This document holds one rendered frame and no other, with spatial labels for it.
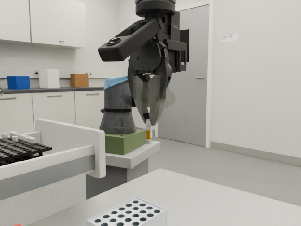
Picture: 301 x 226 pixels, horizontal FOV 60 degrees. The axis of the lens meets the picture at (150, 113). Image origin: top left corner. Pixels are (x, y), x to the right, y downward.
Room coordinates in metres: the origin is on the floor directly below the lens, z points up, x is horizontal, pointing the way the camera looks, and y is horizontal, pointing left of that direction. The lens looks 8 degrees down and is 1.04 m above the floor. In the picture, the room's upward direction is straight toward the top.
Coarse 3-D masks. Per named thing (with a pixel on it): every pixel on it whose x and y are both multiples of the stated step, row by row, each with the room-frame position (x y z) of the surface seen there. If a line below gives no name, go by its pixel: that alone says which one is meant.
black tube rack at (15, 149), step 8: (0, 144) 0.57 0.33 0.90; (8, 144) 0.57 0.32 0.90; (16, 144) 0.56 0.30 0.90; (24, 144) 0.56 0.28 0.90; (0, 152) 0.50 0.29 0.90; (8, 152) 0.50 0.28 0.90; (16, 152) 0.50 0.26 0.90; (24, 152) 0.50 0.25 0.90; (32, 152) 0.51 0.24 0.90; (40, 152) 0.53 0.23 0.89; (0, 160) 0.46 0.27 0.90; (8, 160) 0.54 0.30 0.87; (16, 160) 0.55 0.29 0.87; (24, 160) 0.54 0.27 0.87
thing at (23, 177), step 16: (32, 160) 0.47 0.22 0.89; (48, 160) 0.49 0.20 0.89; (64, 160) 0.52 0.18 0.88; (80, 160) 0.54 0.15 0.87; (0, 176) 0.42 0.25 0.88; (16, 176) 0.44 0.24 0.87; (32, 176) 0.46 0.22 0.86; (48, 176) 0.49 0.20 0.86; (64, 176) 0.51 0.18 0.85; (0, 192) 0.42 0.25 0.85; (16, 192) 0.44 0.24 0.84
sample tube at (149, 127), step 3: (147, 120) 0.47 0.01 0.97; (147, 123) 0.47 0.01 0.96; (150, 123) 0.47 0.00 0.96; (147, 126) 0.47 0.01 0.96; (150, 126) 0.47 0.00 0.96; (147, 129) 0.47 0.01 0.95; (150, 129) 0.47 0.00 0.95; (147, 132) 0.47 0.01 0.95; (150, 132) 0.47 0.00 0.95; (147, 135) 0.47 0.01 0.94; (150, 135) 0.47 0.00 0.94; (147, 138) 0.47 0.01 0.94; (150, 138) 0.47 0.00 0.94; (147, 141) 0.47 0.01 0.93; (150, 141) 0.47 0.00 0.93
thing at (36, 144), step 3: (21, 141) 0.59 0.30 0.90; (30, 144) 0.56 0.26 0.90; (33, 144) 0.56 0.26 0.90; (36, 144) 0.57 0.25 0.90; (39, 144) 0.56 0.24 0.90; (42, 144) 0.56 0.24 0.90; (39, 147) 0.54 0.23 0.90; (42, 147) 0.54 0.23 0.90; (45, 147) 0.54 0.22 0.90; (48, 147) 0.54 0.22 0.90; (51, 147) 0.54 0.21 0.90; (45, 150) 0.53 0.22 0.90; (48, 150) 0.53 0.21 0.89
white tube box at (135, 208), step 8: (128, 200) 0.50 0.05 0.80; (136, 200) 0.51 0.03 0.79; (144, 200) 0.50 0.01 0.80; (112, 208) 0.47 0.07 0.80; (120, 208) 0.48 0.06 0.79; (128, 208) 0.48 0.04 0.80; (136, 208) 0.48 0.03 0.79; (144, 208) 0.48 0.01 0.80; (152, 208) 0.48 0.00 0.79; (160, 208) 0.47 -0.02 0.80; (96, 216) 0.44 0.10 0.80; (104, 216) 0.45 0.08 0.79; (112, 216) 0.45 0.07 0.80; (120, 216) 0.45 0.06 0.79; (128, 216) 0.45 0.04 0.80; (136, 216) 0.46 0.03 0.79; (144, 216) 0.45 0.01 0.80; (152, 216) 0.46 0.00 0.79; (160, 216) 0.45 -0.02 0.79; (88, 224) 0.43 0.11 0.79; (96, 224) 0.42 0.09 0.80; (104, 224) 0.43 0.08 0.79; (112, 224) 0.42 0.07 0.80; (120, 224) 0.43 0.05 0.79; (128, 224) 0.42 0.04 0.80; (136, 224) 0.43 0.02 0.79; (144, 224) 0.42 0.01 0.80; (152, 224) 0.44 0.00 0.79; (160, 224) 0.45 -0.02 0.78
